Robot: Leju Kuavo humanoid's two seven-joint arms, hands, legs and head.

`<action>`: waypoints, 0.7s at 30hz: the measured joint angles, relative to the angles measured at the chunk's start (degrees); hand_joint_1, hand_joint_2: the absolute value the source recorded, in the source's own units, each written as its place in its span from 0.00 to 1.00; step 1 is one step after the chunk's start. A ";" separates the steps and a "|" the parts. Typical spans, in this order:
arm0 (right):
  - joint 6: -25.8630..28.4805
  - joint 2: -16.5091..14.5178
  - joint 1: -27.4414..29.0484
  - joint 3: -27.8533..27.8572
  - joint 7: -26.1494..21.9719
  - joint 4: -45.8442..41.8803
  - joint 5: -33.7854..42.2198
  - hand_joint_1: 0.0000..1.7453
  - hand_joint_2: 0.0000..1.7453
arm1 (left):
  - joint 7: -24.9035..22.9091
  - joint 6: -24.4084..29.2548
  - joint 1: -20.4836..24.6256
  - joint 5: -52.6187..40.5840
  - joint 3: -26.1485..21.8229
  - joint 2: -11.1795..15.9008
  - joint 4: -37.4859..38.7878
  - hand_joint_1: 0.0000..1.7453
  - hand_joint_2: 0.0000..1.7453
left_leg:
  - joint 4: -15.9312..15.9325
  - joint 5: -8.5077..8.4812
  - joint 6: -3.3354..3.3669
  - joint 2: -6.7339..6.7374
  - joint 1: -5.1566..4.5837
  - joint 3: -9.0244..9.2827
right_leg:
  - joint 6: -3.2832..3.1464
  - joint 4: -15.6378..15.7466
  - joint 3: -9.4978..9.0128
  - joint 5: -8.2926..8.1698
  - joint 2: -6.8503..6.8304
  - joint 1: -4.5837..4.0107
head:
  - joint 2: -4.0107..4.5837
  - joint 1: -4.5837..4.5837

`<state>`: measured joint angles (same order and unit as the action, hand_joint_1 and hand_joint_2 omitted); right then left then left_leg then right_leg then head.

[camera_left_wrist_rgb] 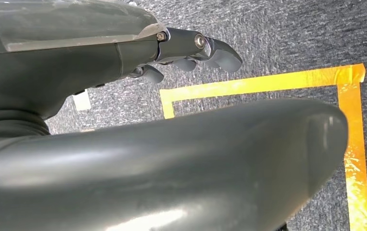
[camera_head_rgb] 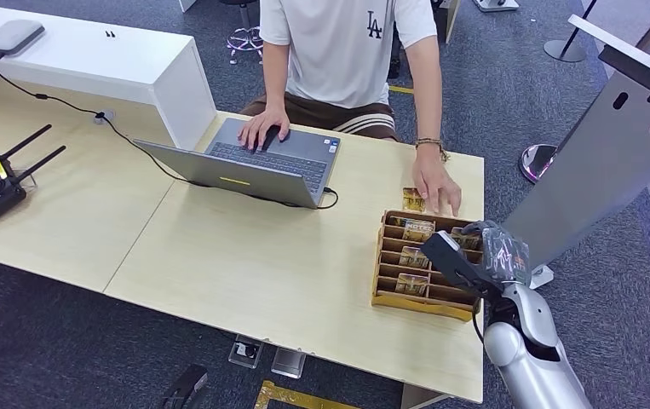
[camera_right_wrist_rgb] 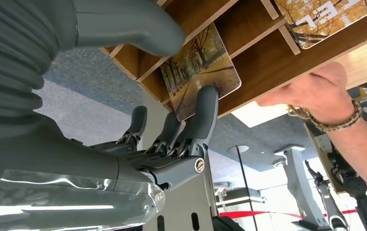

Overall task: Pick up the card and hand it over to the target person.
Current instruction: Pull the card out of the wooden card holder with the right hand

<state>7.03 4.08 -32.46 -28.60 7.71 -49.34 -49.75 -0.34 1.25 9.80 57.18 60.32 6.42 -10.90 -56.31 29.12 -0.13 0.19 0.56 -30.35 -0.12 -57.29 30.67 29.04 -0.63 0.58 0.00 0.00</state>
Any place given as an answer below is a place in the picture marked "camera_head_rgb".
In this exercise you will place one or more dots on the person's right hand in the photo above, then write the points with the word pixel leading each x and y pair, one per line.
pixel 262 125

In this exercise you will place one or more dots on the person's left hand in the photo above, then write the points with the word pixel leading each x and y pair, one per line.
pixel 432 178

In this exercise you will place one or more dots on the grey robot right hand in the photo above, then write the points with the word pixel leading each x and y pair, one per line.
pixel 505 254

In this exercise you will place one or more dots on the wooden card holder box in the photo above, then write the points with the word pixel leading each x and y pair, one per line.
pixel 415 302

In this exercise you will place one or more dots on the person's left forearm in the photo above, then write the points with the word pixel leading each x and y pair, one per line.
pixel 426 90

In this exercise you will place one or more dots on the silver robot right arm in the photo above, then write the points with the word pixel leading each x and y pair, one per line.
pixel 530 367

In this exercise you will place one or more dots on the person's right forearm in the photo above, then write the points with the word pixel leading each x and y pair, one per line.
pixel 275 79

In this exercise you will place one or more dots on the person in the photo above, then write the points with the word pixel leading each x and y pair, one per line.
pixel 336 51

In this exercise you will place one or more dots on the grey laptop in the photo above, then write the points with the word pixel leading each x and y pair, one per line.
pixel 257 175

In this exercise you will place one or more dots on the chrome chair base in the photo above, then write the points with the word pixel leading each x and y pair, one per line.
pixel 245 40

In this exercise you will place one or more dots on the short yellow floor tape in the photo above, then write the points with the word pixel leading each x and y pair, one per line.
pixel 398 89

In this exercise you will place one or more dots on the chrome stanchion base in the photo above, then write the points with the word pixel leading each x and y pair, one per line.
pixel 536 162

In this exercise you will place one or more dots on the grey gate panel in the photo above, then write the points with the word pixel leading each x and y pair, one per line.
pixel 601 164

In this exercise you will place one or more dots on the white counter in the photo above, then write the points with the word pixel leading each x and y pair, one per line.
pixel 110 67

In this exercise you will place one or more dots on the white desk leg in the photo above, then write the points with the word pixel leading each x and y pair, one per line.
pixel 417 398

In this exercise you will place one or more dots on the grey stanchion with pole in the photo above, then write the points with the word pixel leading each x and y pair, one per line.
pixel 564 51

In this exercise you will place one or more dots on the white floor base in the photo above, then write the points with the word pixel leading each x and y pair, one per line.
pixel 496 4

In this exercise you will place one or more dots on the clear plastic box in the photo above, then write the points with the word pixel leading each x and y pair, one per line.
pixel 245 351

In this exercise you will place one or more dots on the clear acrylic stand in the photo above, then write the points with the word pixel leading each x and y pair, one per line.
pixel 26 179

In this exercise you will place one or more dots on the grey power adapter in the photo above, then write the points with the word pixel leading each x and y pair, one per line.
pixel 12 36

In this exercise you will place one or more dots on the black object on floor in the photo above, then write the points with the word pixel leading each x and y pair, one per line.
pixel 184 389

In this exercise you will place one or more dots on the yellow floor tape frame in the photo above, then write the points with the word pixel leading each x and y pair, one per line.
pixel 279 395

